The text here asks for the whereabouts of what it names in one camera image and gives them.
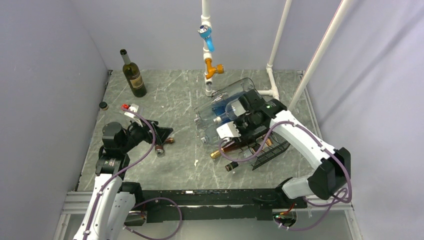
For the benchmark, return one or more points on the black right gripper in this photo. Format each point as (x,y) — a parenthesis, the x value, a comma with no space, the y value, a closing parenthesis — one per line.
(237,123)

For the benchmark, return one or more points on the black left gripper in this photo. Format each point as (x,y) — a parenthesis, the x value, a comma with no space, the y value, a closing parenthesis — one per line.
(161,133)

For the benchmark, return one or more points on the dark green wine bottle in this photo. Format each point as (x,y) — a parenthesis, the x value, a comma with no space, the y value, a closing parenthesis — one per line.
(133,75)

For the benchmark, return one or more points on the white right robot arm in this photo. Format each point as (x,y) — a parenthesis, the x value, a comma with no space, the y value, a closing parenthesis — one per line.
(331,166)

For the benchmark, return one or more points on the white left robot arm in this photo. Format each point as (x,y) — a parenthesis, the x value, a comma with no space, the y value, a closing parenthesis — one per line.
(113,198)

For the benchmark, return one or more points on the clear bottle top middle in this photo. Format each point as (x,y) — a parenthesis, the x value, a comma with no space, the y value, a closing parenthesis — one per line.
(234,109)

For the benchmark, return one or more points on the brown gold-capped wine bottle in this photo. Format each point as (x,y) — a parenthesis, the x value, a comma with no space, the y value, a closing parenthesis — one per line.
(248,146)

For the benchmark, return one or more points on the round clear flask bottle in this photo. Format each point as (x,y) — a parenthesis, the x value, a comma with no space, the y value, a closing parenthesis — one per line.
(108,114)

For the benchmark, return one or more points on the clear blue bottle lower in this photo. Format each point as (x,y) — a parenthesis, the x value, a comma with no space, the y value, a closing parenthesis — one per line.
(209,135)

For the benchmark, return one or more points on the clear blue bottle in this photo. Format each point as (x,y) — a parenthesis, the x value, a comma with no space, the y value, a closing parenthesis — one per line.
(209,135)
(212,111)

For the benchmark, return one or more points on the clear blue bottle upper left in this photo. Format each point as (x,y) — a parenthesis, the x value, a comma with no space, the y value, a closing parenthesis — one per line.
(212,111)

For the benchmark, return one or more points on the orange pipe valve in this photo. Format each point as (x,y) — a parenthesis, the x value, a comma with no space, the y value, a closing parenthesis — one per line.
(212,70)

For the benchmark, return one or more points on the white diagonal pole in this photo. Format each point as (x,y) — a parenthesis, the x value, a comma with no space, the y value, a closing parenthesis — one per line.
(328,36)

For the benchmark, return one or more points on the black wire wine rack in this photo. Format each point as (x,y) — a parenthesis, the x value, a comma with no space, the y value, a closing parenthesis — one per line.
(269,148)

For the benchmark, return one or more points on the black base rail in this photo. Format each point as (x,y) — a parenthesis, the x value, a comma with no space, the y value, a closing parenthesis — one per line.
(213,204)

